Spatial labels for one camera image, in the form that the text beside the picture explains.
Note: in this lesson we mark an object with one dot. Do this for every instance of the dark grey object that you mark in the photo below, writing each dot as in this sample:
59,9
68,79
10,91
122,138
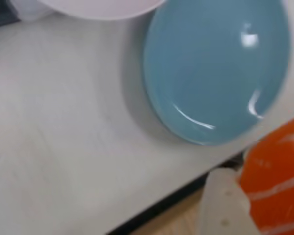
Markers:
2,14

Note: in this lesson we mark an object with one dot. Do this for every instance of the blue oval dish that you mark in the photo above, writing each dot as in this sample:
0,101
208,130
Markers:
210,73

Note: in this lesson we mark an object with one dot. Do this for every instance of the orange salmon sushi toy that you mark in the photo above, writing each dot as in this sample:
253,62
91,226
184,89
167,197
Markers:
276,176

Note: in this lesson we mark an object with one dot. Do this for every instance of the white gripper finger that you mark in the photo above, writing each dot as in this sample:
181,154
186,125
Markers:
223,208

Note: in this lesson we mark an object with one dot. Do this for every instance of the white round plate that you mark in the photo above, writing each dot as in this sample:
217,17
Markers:
100,8

